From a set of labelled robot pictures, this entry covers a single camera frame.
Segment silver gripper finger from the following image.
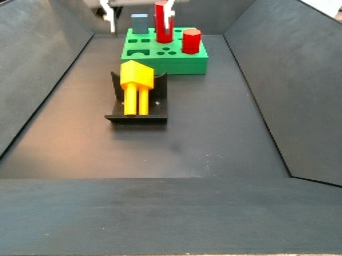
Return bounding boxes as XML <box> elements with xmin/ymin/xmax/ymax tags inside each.
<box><xmin>98</xmin><ymin>0</ymin><xmax>116</xmax><ymax>33</ymax></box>
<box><xmin>163</xmin><ymin>0</ymin><xmax>175</xmax><ymax>30</ymax></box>

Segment yellow three prong object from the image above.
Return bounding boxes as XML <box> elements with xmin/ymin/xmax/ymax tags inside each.
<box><xmin>120</xmin><ymin>60</ymin><xmax>153</xmax><ymax>116</ymax></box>

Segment green foam shape board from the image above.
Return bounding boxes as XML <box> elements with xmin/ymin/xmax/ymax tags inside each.
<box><xmin>121</xmin><ymin>27</ymin><xmax>208</xmax><ymax>75</ymax></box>

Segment tall red cylinder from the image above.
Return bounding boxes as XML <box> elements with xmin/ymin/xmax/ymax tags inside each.
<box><xmin>155</xmin><ymin>0</ymin><xmax>173</xmax><ymax>44</ymax></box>

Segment light blue square block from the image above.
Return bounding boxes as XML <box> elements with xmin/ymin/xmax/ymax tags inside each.
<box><xmin>131</xmin><ymin>13</ymin><xmax>148</xmax><ymax>34</ymax></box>

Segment red hexagonal prism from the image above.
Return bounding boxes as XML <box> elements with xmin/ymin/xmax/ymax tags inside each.
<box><xmin>181</xmin><ymin>28</ymin><xmax>201</xmax><ymax>54</ymax></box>

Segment black curved fixture bracket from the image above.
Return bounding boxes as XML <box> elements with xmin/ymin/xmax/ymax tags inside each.
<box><xmin>105</xmin><ymin>72</ymin><xmax>168</xmax><ymax>125</ymax></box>

